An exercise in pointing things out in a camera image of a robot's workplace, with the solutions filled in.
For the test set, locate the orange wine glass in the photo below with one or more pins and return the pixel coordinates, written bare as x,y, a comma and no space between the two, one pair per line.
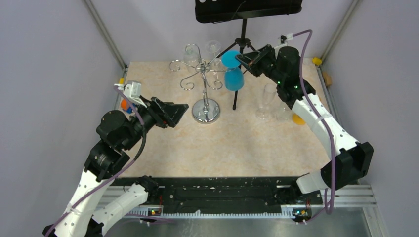
297,119

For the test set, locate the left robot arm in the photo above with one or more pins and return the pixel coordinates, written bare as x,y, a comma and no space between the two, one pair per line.
106,161

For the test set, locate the black music stand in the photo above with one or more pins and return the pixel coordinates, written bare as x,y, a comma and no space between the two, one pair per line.
242,19

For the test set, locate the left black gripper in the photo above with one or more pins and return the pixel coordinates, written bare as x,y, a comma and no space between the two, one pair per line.
165,113

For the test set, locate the clear wine glass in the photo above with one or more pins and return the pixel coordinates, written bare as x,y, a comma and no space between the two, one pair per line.
283,113

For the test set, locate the blue wine glass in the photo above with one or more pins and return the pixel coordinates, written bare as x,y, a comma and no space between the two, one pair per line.
234,79

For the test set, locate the orange and blue toy car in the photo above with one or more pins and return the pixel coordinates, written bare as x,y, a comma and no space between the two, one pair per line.
126,107

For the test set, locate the chrome wine glass rack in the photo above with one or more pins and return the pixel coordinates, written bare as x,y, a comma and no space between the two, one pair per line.
205,110

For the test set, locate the clear flute glass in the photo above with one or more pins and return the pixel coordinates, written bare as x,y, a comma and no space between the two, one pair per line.
268,95

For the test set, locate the yellow corner clamp right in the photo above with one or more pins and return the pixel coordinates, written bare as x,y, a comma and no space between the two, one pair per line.
317,61

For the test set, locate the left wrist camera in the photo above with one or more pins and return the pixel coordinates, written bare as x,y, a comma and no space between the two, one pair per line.
131,92

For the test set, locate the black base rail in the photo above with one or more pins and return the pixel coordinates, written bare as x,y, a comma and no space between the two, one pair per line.
227,197

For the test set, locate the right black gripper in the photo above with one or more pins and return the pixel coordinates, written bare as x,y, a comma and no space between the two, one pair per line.
252,60

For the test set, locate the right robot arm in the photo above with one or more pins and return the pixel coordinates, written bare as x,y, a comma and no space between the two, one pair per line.
350,159

